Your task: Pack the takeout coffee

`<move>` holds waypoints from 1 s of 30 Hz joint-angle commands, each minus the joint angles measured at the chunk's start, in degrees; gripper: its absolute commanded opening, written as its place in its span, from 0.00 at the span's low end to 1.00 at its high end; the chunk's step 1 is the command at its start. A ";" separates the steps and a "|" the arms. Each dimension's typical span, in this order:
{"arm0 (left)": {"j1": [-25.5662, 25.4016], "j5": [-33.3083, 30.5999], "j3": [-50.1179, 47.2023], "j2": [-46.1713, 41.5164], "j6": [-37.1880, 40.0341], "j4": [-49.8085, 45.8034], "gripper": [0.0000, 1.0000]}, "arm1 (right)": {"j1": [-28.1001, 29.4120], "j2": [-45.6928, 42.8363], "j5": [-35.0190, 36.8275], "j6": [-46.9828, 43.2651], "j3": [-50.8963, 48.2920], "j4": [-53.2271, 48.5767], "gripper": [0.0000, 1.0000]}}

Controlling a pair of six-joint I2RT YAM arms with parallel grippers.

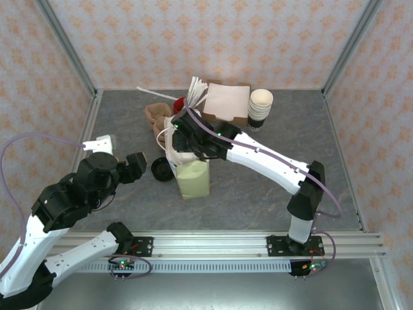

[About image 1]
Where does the white and green paper bag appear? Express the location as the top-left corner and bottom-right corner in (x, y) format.
(156, 116), (212, 202)

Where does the paper-wrapped straw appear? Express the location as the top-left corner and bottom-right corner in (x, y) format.
(136, 85), (182, 101)
(190, 92), (210, 108)
(186, 76), (198, 106)
(188, 79), (206, 106)

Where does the black cup lid stack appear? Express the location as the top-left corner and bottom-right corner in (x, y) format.
(151, 156), (176, 183)

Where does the brown pulp cup carrier stack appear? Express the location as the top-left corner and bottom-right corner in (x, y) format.
(144, 102), (174, 139)

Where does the brown cardboard napkin tray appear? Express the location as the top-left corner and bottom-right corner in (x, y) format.
(201, 80), (253, 126)

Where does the white paper napkin stack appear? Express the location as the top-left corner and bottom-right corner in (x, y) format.
(203, 83), (251, 121)

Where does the paper cup stack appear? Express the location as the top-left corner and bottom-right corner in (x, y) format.
(247, 88), (274, 133)

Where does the aluminium side rail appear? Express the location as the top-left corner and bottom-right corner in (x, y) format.
(322, 90), (369, 234)
(51, 90), (105, 234)

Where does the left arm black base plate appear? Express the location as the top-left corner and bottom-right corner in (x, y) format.
(95, 236), (154, 258)

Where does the aluminium mounting rail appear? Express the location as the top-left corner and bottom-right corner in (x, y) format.
(34, 230), (387, 260)

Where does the grey slotted cable duct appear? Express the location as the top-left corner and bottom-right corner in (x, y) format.
(48, 260), (293, 274)

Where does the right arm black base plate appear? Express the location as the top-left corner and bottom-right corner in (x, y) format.
(267, 235), (324, 258)

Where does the aluminium frame post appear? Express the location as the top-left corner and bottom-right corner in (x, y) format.
(34, 0), (99, 98)
(321, 0), (385, 98)

